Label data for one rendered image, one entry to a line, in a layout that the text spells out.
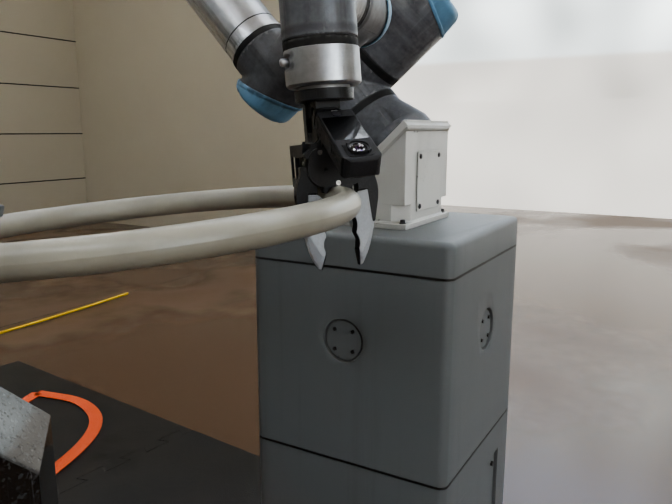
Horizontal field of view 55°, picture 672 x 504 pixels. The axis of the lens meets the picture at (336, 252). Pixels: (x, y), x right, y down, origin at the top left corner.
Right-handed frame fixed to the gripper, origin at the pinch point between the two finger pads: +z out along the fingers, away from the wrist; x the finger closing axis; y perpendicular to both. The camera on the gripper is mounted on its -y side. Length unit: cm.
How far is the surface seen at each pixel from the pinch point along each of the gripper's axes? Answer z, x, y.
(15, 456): 25, 42, 20
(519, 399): 89, -112, 132
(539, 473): 89, -85, 83
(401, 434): 36.7, -16.4, 24.2
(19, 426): 23, 42, 25
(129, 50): -129, 0, 655
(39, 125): -59, 100, 687
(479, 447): 46, -35, 31
